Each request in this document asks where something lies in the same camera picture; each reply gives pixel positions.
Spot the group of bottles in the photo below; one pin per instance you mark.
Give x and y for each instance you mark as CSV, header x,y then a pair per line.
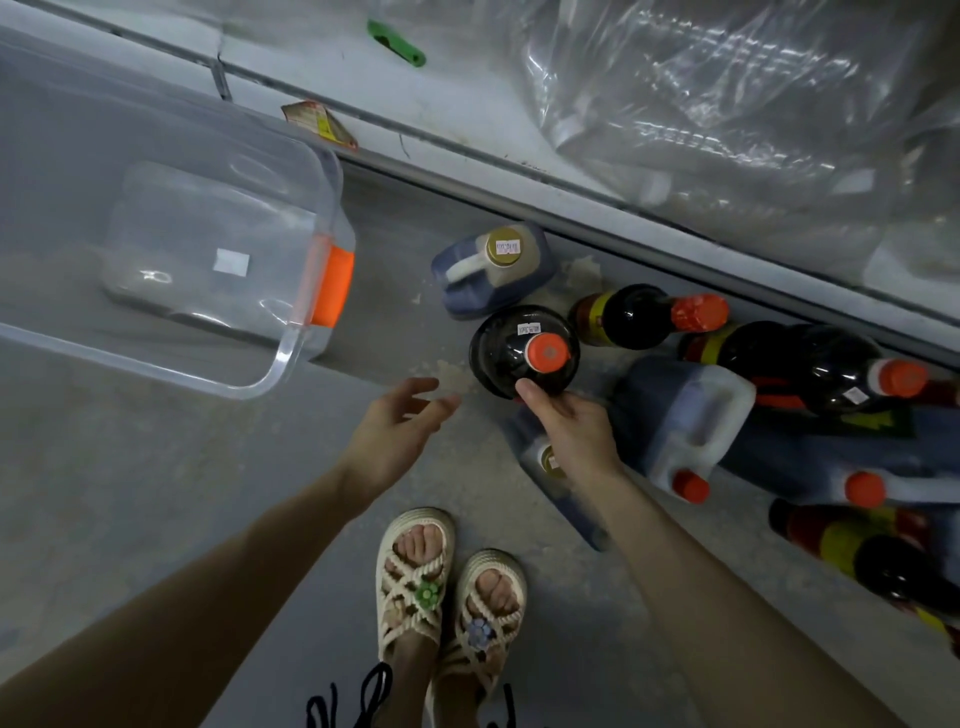
x,y
810,368

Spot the grey floor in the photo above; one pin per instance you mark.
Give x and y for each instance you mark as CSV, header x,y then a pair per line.
x,y
150,495

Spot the person's right forearm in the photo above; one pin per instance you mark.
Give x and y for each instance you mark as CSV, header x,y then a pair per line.
x,y
735,615

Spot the person's right beige sandal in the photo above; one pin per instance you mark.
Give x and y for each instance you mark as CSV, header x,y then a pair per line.
x,y
483,615

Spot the person's left hand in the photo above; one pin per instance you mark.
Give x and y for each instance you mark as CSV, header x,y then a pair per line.
x,y
390,443

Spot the person's left forearm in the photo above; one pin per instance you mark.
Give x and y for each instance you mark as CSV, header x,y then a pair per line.
x,y
165,630

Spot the pack of clear empty bottles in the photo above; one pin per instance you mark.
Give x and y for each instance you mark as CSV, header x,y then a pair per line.
x,y
720,105

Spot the person's left beige sandal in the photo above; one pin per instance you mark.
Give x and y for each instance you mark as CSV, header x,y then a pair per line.
x,y
413,578

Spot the person's right hand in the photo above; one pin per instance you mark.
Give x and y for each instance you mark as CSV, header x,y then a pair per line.
x,y
578,435

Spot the small green plastic piece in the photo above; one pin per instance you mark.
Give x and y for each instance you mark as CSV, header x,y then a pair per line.
x,y
398,42

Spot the person's beige sandal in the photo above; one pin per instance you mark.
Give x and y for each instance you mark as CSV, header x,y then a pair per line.
x,y
483,615
413,578

